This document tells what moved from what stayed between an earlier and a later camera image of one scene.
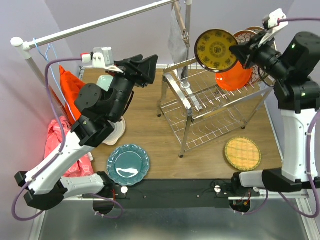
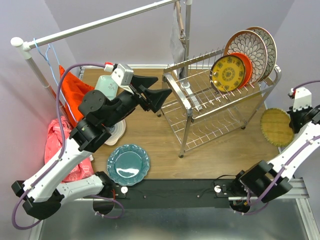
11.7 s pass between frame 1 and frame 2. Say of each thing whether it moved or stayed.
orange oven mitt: stayed
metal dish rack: stayed
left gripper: moved
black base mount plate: stayed
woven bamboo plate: moved
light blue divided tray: stayed
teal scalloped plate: stayed
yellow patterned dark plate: moved
